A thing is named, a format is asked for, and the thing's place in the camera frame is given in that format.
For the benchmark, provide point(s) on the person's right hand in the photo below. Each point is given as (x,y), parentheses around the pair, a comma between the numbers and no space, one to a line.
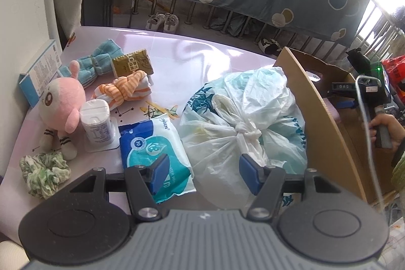
(397,127)

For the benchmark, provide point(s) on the knotted white plastic bag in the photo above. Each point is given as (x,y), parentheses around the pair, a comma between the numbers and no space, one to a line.
(253,99)

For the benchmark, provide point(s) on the light blue towel bundle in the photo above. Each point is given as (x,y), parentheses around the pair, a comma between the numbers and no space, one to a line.
(106,51)

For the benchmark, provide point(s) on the blue wet wipes pack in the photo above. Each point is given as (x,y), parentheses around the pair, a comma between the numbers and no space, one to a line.
(142,143)

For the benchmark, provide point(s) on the dark grey cloth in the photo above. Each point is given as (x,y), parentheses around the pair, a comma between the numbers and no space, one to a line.
(231,23)

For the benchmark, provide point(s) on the blue white carton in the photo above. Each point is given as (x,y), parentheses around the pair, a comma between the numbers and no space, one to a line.
(41,74)

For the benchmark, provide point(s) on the green white scrunchie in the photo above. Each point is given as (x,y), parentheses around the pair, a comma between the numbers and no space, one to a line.
(44,175)

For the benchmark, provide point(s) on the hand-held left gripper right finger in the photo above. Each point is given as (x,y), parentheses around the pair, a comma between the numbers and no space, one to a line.
(250,173)

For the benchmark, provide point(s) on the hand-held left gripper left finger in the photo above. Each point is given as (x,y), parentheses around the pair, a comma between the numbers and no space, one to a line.
(159,173)

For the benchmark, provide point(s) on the black white shoe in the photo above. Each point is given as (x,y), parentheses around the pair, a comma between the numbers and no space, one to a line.
(269,47)

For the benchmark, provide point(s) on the grey sneaker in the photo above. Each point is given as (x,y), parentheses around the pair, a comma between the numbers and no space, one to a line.
(171,24)
(155,21)

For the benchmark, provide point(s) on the red plastic bag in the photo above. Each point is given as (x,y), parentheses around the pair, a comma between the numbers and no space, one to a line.
(395,70)

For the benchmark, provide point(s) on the pink plush toy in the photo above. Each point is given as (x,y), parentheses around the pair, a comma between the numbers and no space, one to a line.
(60,99)

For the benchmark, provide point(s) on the pink printed tablecloth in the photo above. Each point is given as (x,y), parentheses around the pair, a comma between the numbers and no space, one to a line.
(196,55)

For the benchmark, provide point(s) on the cardboard box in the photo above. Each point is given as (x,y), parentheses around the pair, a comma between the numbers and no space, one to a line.
(319,121)

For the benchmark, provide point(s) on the white bottle on blister card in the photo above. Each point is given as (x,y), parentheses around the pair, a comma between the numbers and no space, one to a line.
(95,121)

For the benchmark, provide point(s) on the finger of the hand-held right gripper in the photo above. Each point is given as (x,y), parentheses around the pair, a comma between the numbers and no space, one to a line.
(346,104)

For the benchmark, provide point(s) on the orange striped cloth bundle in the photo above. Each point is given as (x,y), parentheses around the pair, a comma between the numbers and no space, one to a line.
(123,89)

